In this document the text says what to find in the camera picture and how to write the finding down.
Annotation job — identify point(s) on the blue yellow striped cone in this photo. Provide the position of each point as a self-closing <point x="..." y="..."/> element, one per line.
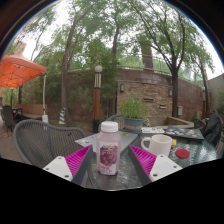
<point x="62" y="116"/>

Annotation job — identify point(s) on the small yellow card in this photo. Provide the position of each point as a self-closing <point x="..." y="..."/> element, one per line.
<point x="174" y="142"/>

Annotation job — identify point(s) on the orange canopy tent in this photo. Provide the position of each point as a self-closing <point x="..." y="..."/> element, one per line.
<point x="20" y="71"/>

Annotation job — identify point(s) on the white ceramic mug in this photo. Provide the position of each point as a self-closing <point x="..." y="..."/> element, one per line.
<point x="160" y="145"/>

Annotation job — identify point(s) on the brown lamp post white globe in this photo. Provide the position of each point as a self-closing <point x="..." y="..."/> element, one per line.
<point x="96" y="100"/>

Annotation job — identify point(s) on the group of dark patio chairs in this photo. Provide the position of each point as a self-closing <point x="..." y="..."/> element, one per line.
<point x="10" y="118"/>

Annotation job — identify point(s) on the wall lantern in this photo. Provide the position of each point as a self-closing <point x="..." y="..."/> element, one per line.
<point x="170" y="93"/>
<point x="122" y="88"/>

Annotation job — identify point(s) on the green plant in teal pot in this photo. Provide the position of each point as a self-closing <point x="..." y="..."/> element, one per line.
<point x="133" y="124"/>

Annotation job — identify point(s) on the grey wall box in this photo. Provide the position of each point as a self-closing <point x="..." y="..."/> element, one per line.
<point x="180" y="110"/>

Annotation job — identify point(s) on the pink drink bottle white cap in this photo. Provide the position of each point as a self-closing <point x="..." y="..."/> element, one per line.
<point x="108" y="150"/>

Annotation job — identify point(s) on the dark chair holding jacket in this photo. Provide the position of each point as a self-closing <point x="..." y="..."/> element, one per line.
<point x="197" y="123"/>

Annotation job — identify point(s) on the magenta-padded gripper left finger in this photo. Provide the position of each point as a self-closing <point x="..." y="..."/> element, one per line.
<point x="78" y="159"/>

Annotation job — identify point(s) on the grey mesh patio chair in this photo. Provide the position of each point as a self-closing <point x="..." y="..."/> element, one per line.
<point x="43" y="143"/>

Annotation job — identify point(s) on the black jacket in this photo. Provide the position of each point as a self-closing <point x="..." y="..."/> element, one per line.
<point x="211" y="130"/>

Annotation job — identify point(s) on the black laptop with stickers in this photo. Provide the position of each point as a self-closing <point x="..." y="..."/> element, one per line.
<point x="185" y="133"/>

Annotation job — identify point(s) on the white sticker sheet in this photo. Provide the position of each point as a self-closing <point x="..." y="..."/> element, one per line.
<point x="152" y="130"/>

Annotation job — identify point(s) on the flat round red coaster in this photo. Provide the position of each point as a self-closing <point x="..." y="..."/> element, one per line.
<point x="182" y="153"/>

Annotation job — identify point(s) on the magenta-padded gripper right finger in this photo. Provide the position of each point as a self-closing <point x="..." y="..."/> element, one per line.
<point x="145" y="159"/>

